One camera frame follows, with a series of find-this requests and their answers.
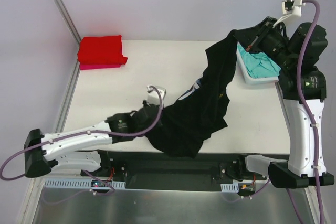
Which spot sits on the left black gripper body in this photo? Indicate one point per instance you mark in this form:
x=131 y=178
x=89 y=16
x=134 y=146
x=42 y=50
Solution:
x=148 y=114

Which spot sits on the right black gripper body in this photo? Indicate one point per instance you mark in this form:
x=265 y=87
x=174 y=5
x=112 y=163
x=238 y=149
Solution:
x=258 y=36

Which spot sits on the black daisy print t-shirt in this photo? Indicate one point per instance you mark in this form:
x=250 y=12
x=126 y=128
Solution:
x=191 y=119

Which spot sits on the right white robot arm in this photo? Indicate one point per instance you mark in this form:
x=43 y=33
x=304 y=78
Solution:
x=303 y=88

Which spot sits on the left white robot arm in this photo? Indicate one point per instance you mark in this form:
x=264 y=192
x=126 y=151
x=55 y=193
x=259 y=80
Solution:
x=45 y=152

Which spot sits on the crumpled teal t-shirt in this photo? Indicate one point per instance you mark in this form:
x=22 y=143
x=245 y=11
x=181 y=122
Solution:
x=258 y=65

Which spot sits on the white plastic basket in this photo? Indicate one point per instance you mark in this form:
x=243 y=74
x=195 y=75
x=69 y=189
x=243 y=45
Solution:
x=248 y=79

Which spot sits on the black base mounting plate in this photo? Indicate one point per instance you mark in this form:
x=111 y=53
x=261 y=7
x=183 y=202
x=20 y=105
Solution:
x=157 y=171

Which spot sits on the folded red t-shirt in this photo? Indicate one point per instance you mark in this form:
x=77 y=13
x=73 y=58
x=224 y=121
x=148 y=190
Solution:
x=106 y=50

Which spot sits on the folded pink t-shirt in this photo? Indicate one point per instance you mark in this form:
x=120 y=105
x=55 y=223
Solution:
x=83 y=66

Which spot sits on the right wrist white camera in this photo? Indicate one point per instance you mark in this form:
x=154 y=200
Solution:
x=291 y=9

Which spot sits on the left white cable duct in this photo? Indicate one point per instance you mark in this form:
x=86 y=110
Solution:
x=75 y=183

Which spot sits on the white cable duct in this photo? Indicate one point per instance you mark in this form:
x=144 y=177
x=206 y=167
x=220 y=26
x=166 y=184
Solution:
x=75 y=183
x=230 y=188

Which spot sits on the right white cable duct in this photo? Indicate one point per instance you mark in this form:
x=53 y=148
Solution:
x=230 y=188

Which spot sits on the left aluminium frame post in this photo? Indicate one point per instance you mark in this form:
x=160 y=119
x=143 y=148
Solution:
x=67 y=19

